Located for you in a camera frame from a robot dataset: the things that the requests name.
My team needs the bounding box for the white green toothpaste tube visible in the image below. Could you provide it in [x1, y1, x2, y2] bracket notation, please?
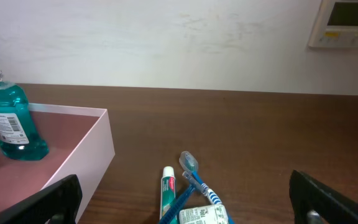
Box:
[160, 166, 177, 218]

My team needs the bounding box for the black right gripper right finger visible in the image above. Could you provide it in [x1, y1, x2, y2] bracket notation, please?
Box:
[289, 170, 358, 224]

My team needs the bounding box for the white wall control panel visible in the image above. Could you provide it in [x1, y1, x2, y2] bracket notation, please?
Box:
[308, 0, 358, 49]

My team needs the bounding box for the pink open cardboard box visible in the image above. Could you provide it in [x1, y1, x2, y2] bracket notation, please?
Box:
[0, 103, 115, 217]

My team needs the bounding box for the teal mouthwash bottle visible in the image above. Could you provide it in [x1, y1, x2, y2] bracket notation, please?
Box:
[0, 69, 49, 161]

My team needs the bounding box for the blue toothbrush with clear cap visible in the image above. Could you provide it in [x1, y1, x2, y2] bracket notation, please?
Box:
[179, 151, 234, 224]

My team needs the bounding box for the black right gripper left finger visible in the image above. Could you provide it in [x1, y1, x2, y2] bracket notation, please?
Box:
[0, 174, 83, 224]

